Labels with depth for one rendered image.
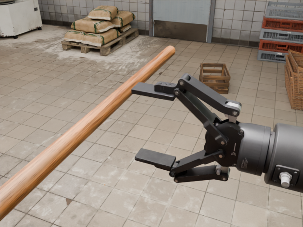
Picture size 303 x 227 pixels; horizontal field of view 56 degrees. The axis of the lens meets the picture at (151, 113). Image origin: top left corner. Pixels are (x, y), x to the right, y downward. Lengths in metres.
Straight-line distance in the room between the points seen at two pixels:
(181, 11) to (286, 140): 4.81
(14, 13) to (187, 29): 3.01
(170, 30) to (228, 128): 4.89
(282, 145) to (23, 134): 2.53
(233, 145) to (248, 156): 0.03
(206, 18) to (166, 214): 3.77
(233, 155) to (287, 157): 0.08
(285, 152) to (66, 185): 1.86
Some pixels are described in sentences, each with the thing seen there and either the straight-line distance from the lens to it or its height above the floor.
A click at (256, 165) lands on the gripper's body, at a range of 0.43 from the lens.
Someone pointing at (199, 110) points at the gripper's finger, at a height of 1.24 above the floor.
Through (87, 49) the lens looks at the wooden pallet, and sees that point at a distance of 4.66.
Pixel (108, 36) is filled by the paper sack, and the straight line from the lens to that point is 4.57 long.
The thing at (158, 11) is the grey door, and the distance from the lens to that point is 5.30.
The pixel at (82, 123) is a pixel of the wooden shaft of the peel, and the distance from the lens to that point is 0.48.
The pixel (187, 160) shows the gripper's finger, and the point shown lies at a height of 1.14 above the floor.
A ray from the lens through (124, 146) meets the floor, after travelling 2.42.
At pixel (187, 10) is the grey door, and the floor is 0.50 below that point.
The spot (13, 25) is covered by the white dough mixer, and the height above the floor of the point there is 0.23.
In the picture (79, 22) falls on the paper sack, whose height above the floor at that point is 0.43.
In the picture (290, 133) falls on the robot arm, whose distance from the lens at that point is 0.43.
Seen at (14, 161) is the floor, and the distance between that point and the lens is 2.50.
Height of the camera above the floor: 1.46
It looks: 31 degrees down
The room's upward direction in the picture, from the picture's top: straight up
